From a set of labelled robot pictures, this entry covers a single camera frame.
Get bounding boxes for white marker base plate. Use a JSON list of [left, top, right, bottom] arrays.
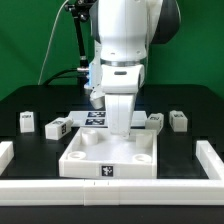
[[69, 111, 147, 127]]

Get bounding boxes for white U-shaped fence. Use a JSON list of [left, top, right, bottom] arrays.
[[0, 141, 224, 206]]

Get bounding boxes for white cable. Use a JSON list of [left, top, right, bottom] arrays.
[[37, 0, 70, 86]]

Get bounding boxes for black cables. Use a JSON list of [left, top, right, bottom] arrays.
[[43, 68, 88, 88]]

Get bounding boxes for white square tabletop tray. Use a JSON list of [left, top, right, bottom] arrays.
[[59, 128, 157, 179]]

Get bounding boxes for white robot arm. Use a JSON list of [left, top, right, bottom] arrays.
[[85, 0, 181, 136]]

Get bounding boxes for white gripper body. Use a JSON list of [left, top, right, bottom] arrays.
[[101, 64, 145, 137]]

